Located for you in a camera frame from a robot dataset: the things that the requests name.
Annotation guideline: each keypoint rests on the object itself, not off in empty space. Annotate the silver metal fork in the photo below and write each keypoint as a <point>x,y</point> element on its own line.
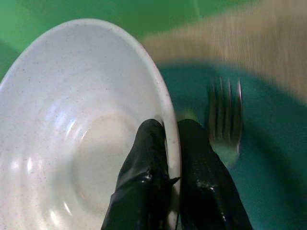
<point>225,119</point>

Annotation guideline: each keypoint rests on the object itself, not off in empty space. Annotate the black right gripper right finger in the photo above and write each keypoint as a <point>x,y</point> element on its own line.
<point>206,182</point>

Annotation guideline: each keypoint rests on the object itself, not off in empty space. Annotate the green placemat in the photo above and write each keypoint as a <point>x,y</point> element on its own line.
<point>72,14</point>

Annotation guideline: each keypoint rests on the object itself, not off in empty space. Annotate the teal round plate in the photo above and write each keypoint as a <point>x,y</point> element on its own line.
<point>263,155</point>

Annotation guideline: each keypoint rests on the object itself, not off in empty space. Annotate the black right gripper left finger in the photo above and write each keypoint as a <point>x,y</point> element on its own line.
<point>141,177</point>

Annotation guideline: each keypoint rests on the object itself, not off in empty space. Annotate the white speckled ceramic bowl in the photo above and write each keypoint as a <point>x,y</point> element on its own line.
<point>60,119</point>

